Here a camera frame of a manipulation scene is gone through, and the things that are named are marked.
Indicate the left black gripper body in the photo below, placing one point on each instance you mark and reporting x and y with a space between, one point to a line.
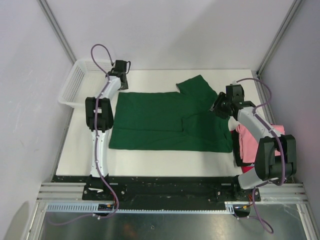
124 86

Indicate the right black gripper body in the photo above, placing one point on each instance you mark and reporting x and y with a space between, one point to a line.
220 106

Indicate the green t shirt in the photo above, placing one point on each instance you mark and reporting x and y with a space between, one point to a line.
171 121

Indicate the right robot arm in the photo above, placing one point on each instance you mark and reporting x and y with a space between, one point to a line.
275 157

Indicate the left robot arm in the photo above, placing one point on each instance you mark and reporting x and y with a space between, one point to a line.
100 119

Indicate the black folded t shirt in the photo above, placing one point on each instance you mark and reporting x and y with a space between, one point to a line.
236 148

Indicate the white plastic basket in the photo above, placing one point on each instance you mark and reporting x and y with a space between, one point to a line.
86 79

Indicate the pink folded t shirt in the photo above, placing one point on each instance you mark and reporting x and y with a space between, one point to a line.
248 145

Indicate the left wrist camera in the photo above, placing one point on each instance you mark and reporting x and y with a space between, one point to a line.
121 66

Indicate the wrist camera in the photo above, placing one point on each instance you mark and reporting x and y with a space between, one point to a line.
121 66
235 95

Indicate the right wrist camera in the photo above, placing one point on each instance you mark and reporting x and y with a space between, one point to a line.
235 95

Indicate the left aluminium frame post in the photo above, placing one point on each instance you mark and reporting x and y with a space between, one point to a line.
52 20

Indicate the aluminium frame post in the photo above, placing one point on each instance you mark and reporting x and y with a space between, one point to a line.
52 20
281 32

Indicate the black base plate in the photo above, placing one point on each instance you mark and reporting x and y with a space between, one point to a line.
175 193

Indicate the right aluminium frame post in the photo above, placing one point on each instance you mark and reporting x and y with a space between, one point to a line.
281 32

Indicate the grey cable duct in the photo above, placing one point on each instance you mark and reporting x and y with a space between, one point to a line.
104 208

